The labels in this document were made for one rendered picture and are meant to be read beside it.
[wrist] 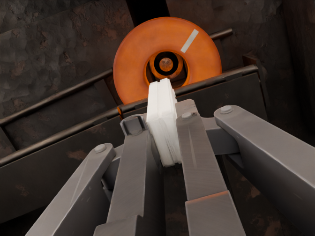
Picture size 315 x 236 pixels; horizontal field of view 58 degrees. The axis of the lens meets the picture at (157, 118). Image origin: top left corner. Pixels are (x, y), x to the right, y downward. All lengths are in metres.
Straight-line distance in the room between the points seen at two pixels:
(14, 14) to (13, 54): 0.09
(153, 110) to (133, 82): 0.26
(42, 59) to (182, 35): 0.25
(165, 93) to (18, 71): 0.40
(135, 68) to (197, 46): 0.09
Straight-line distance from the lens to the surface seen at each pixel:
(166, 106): 0.15
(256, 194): 0.47
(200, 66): 0.41
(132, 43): 0.40
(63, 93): 0.51
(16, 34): 0.54
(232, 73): 0.40
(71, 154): 0.44
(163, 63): 0.50
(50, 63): 0.52
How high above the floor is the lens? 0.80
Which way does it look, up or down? 16 degrees down
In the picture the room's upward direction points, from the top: 19 degrees counter-clockwise
